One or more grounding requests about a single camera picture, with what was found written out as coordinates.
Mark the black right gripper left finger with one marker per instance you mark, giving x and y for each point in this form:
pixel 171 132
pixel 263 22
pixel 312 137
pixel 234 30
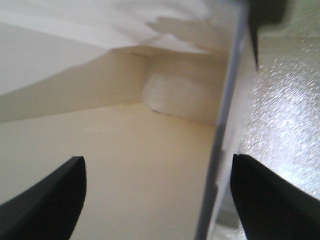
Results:
pixel 50 209

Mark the white plastic trash bin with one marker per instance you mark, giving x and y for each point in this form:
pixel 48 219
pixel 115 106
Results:
pixel 135 87

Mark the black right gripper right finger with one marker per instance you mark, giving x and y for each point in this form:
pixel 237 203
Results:
pixel 269 207

